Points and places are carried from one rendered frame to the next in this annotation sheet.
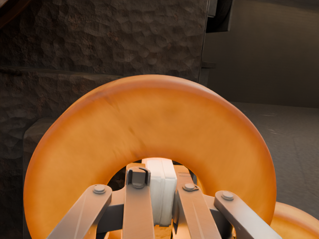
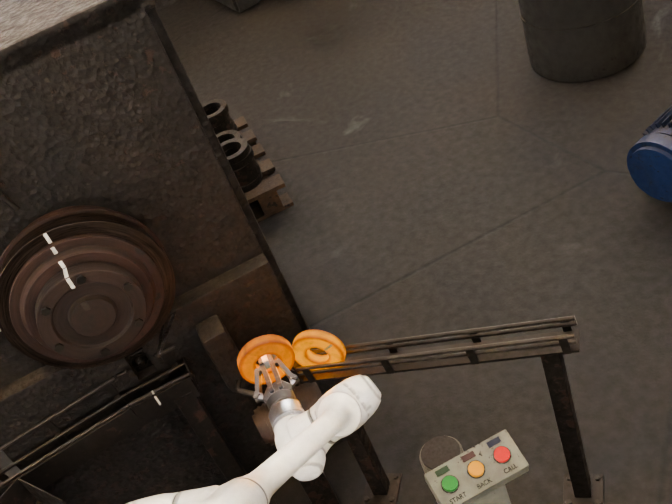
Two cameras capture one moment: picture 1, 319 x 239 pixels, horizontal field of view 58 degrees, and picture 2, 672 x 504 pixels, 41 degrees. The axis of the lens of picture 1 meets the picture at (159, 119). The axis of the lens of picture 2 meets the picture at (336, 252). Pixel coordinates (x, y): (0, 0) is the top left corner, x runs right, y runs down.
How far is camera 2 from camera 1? 2.25 m
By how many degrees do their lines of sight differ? 26
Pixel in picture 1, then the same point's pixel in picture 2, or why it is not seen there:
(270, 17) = not seen: outside the picture
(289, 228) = (312, 339)
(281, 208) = (309, 333)
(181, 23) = (236, 233)
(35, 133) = (207, 340)
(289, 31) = not seen: outside the picture
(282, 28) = not seen: outside the picture
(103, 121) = (249, 356)
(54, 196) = (247, 372)
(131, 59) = (219, 265)
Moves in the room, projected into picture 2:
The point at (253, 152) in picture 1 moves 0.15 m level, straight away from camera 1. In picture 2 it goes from (280, 345) to (289, 305)
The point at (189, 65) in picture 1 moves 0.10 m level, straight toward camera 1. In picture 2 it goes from (253, 248) to (254, 269)
